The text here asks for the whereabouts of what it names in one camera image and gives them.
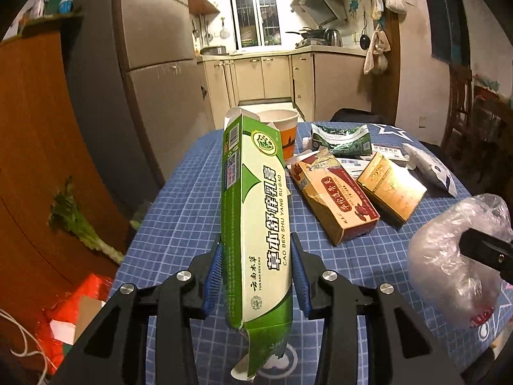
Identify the red gift bag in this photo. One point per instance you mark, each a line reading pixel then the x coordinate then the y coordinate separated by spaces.
pixel 61 325

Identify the beige kitchen cabinets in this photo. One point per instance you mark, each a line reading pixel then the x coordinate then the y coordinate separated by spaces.
pixel 318 80

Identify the kitchen window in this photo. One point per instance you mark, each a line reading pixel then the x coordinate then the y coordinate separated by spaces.
pixel 256 23

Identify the green snack bag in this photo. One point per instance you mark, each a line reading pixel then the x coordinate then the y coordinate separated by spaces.
pixel 352 142

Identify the orange paper cup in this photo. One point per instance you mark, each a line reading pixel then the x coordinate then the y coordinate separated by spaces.
pixel 285 120

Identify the silver refrigerator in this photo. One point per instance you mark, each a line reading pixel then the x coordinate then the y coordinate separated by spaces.
pixel 162 79

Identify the yellow carton box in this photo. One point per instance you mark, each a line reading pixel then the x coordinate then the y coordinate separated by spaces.
pixel 391 187

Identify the green white toothpaste box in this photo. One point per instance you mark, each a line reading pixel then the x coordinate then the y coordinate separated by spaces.
pixel 255 235

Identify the orange wooden cabinet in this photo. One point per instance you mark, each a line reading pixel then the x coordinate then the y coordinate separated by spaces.
pixel 41 148

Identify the clear plastic bag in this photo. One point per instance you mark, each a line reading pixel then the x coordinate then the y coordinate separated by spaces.
pixel 463 290

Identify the wooden chair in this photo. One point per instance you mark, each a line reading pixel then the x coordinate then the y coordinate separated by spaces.
pixel 460 104

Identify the black bag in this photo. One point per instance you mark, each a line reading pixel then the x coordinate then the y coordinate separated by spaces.
pixel 349 115

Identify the green leafy vegetable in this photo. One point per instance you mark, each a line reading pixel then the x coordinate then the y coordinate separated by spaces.
pixel 65 214

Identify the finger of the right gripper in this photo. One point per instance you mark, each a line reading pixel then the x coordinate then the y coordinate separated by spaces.
pixel 489 251

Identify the white medicine box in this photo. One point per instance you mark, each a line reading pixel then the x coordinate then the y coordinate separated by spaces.
pixel 355 166

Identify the steel kettle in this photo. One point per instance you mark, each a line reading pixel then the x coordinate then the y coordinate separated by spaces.
pixel 333 38

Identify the range hood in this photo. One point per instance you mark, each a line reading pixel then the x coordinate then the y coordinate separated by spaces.
pixel 323 13

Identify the white blue plastic pouch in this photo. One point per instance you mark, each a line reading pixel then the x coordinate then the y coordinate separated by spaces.
pixel 431 168

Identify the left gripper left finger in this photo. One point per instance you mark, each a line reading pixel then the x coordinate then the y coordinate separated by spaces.
pixel 112 349

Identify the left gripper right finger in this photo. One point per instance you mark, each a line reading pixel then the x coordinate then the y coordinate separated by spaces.
pixel 400 348

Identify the dark window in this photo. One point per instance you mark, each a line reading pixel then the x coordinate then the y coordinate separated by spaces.
pixel 449 31

